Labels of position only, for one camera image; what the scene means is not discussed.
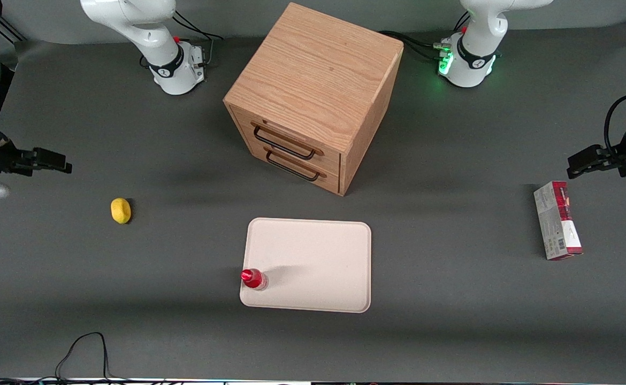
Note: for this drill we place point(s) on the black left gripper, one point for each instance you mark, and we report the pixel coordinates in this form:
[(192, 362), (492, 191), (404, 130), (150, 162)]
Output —
[(624, 153)]

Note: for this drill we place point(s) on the red coke bottle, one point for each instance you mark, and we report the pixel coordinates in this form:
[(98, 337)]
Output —
[(253, 278)]

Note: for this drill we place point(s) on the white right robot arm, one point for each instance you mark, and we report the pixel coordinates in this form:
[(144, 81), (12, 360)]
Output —
[(147, 27)]

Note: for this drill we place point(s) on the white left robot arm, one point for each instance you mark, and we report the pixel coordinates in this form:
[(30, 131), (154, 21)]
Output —
[(473, 53)]

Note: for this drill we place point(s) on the cream plastic tray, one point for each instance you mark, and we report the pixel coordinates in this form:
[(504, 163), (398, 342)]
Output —
[(313, 251)]

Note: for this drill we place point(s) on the grey and red carton box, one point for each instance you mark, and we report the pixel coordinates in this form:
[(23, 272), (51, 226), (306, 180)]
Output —
[(556, 224)]

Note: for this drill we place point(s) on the yellow lemon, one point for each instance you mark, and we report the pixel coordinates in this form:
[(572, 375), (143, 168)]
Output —
[(121, 210)]

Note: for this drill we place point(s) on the wooden drawer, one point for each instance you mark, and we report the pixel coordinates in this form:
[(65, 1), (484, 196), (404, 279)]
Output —
[(331, 162), (254, 156)]

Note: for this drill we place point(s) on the wooden drawer cabinet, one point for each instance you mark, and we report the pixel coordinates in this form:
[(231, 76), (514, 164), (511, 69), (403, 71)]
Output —
[(318, 69)]

